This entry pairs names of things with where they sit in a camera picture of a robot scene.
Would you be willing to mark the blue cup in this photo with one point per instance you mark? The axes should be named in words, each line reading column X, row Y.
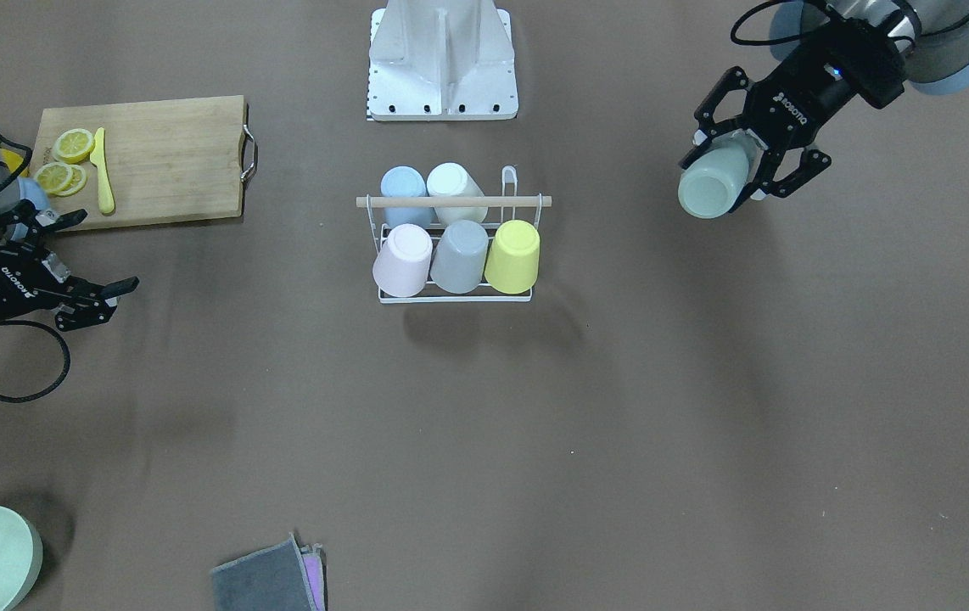
column 405, row 182

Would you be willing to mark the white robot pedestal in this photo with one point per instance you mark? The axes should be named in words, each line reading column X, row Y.
column 441, row 61

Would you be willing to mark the yellow plastic knife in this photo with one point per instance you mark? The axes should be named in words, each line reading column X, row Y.
column 98, row 157

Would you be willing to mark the wooden cutting board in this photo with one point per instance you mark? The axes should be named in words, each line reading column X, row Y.
column 170, row 161

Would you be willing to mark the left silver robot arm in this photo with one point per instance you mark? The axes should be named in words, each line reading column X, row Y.
column 756, row 138

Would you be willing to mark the pink cup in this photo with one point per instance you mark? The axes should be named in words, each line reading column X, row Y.
column 402, row 265

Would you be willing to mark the grey folded cloth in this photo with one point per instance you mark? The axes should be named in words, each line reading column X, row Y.
column 288, row 576

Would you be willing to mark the yellow cup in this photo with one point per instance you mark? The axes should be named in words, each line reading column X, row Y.
column 513, row 262

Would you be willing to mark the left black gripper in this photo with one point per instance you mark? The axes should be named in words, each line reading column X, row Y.
column 800, row 101

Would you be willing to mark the green cup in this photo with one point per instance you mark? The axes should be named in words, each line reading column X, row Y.
column 710, row 185

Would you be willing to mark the whole lemon upper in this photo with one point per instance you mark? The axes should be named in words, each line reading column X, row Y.
column 12, row 158

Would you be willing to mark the white cup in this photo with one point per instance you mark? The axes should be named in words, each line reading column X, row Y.
column 452, row 180

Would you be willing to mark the lemon slices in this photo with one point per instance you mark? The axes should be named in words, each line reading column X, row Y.
column 63, row 174

